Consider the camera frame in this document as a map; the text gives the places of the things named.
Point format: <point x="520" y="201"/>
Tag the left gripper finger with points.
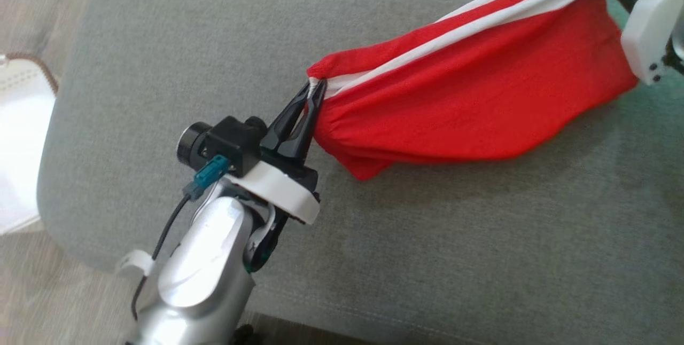
<point x="286" y="120"/>
<point x="309" y="126"/>

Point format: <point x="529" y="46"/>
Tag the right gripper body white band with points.
<point x="652" y="24"/>

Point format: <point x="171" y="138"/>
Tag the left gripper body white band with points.
<point x="283" y="190"/>

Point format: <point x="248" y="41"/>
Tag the red garment with white stripes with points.
<point x="470" y="99"/>

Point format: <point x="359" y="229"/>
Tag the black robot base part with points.
<point x="247" y="335"/>

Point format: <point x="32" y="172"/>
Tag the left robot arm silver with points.
<point x="203" y="275"/>

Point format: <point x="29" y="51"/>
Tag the large grey sofa seat cushion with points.
<point x="427" y="254"/>

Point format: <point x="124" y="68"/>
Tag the white bag with brown trim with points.
<point x="21" y="142"/>

